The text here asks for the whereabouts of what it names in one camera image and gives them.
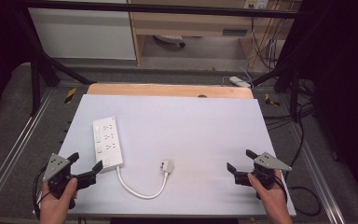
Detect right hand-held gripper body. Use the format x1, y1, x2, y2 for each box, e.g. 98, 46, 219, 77
251, 151, 293, 190

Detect black floor cables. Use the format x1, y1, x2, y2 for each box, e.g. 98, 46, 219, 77
262, 78, 323, 217

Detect person's left hand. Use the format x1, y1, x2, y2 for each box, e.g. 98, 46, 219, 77
39, 177, 79, 219

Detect chair base with caster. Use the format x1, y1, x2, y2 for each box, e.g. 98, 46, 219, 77
153, 34, 186, 49

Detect person's right hand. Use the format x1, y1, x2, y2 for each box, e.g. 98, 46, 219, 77
247, 170, 291, 219

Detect black curtain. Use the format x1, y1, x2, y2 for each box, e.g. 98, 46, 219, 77
299, 0, 358, 214
0, 0, 34, 127

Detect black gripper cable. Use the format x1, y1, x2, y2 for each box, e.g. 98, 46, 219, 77
273, 176, 289, 204
32, 165, 52, 219

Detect wooden desk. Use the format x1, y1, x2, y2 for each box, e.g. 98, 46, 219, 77
127, 0, 303, 67

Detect black metal frame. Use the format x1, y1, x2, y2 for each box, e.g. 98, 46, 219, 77
10, 0, 306, 123

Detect white plug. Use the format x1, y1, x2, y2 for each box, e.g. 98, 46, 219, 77
159, 160, 174, 174

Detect bundle of hanging cables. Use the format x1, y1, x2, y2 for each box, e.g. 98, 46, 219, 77
250, 12, 288, 70

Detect small white floor power strip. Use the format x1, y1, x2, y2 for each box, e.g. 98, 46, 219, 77
228, 76, 253, 90

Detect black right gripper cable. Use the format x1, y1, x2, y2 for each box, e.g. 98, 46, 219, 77
273, 176, 289, 204

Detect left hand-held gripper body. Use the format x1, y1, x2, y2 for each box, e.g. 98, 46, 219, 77
42, 152, 77, 201

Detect aluminium rail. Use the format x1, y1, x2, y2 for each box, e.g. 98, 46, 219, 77
287, 123, 347, 224
0, 88, 58, 213

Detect white cabinet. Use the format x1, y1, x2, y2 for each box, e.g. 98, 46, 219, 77
27, 7, 137, 61

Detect white wall outlet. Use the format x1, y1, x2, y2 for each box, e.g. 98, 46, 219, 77
243, 0, 270, 10

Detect white power strip cable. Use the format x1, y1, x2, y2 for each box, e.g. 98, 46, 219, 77
116, 165, 170, 200

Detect wooden board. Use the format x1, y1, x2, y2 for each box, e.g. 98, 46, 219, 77
86, 82, 255, 100

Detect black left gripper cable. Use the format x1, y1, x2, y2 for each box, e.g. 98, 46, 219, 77
32, 165, 52, 219

